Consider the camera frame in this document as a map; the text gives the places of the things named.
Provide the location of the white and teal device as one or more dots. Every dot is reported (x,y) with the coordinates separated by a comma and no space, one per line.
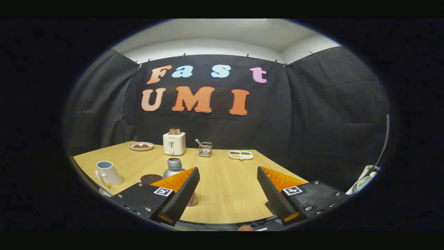
(363,181)

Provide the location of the white round plate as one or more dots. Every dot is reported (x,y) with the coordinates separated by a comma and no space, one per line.
(141,149)

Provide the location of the wooden table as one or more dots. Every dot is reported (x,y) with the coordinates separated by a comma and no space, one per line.
(225,187)

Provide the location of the white toaster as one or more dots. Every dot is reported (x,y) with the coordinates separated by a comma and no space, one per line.
(174,144)

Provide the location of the black backdrop cloth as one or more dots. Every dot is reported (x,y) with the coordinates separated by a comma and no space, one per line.
(312,121)

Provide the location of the white cup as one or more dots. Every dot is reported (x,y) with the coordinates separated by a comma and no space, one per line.
(111,173)

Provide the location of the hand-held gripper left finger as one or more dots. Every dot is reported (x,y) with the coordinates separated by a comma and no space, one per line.
(184,194)

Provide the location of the silver juice bottle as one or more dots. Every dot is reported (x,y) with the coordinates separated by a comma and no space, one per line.
(173,170)

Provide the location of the dark round coaster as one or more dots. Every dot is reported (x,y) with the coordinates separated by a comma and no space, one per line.
(149,178)

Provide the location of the white divided dish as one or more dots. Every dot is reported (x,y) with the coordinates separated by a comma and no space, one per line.
(241,155)

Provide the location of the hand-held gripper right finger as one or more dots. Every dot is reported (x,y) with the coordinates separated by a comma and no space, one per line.
(272,194)

